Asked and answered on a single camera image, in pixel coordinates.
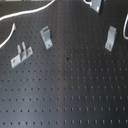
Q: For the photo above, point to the middle grey metal cable clip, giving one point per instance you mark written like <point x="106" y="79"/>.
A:
<point x="45" y="34"/>

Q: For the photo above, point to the left grey metal cable clip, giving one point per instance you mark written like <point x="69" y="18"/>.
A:
<point x="23" y="54"/>

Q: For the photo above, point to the right grey metal cable clip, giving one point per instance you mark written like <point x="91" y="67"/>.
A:
<point x="111" y="37"/>

